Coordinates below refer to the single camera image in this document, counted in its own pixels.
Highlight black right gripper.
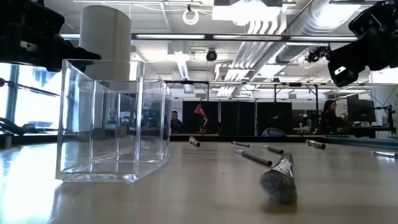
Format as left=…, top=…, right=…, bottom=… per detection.
left=325, top=30, right=398, bottom=88

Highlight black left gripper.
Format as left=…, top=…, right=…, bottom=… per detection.
left=0, top=30, right=102, bottom=74

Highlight black makeup brush silver ferrule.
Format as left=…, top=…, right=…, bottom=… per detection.
left=305, top=139, right=327, bottom=150

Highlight long thin black makeup brush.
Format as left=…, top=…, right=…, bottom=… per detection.
left=233, top=148, right=274, bottom=167

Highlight grey powder brush silver ferrule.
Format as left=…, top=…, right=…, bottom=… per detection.
left=259, top=152, right=299, bottom=205

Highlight white shade wooden lamp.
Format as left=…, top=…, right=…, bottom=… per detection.
left=79, top=5, right=132, bottom=82

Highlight black computer monitor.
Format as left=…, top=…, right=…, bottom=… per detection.
left=346, top=98, right=377, bottom=124

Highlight person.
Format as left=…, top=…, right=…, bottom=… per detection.
left=170, top=110, right=184, bottom=134
left=319, top=99, right=351, bottom=136

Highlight black office desk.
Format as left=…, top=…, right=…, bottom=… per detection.
left=340, top=125, right=397, bottom=139

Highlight blue chair back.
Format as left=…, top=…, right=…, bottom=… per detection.
left=261, top=127, right=287, bottom=138

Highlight clear acrylic container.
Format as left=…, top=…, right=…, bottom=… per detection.
left=55, top=58, right=173, bottom=184

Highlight black partition panels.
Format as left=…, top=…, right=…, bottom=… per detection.
left=182, top=100, right=293, bottom=137

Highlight black ceiling camera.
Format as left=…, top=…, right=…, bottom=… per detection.
left=205, top=48, right=218, bottom=62
left=305, top=45, right=331, bottom=64

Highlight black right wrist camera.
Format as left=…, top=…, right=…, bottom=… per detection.
left=348, top=0, right=398, bottom=40

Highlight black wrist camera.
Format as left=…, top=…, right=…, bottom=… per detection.
left=348, top=0, right=398, bottom=40
left=0, top=0, right=66, bottom=37

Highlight silver ventilation duct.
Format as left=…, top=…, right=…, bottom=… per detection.
left=275, top=0, right=379, bottom=65

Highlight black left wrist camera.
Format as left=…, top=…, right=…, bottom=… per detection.
left=0, top=0, right=66, bottom=37

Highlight black background rig frame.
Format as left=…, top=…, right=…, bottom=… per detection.
left=164, top=80, right=371, bottom=103

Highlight white cable ring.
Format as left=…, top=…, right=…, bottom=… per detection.
left=182, top=8, right=200, bottom=26

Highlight black overhead frame beam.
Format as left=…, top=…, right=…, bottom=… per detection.
left=60, top=32, right=359, bottom=43

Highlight black aluminium frame rail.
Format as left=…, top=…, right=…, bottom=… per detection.
left=0, top=133, right=398, bottom=149

